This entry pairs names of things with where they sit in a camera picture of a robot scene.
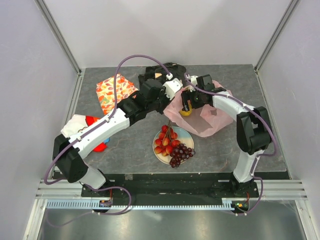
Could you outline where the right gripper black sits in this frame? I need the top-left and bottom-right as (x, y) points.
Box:
(180, 87), (208, 112)

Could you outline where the yellow fake lemon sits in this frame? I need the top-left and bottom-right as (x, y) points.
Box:
(179, 106), (192, 117)

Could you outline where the pink plastic bag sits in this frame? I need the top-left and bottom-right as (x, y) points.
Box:
(163, 86), (234, 138)

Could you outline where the beige blue ceramic plate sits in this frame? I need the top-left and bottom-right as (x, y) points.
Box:
(152, 126), (195, 165)

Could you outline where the red fake lychee bunch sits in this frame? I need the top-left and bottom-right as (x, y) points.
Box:
(153, 121), (180, 157)

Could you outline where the purple fake grape bunch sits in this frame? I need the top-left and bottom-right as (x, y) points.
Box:
(169, 143), (196, 168)

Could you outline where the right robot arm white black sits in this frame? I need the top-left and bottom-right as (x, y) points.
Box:
(182, 74), (275, 197)

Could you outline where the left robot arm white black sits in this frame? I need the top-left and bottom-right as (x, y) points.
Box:
(52, 79), (181, 197)

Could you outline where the black beige plush cloth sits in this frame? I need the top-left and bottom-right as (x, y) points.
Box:
(138, 62), (187, 87)

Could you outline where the orange floral cloth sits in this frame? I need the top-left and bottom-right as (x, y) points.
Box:
(96, 73), (138, 115)

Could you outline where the colourful cartoon cloth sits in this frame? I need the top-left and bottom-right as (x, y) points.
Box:
(60, 114), (100, 138)

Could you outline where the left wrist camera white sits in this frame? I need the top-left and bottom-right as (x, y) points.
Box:
(163, 78), (183, 100)

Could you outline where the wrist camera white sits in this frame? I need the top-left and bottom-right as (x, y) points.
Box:
(189, 75), (198, 92)
(163, 78), (183, 100)

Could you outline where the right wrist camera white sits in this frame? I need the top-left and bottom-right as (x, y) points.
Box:
(189, 75), (198, 92)

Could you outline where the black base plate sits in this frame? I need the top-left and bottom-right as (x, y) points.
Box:
(81, 172), (259, 199)

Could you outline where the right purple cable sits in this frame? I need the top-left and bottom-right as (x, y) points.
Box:
(183, 72), (279, 217)

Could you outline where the grey slotted cable duct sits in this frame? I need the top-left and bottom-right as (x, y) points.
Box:
(46, 199), (236, 211)

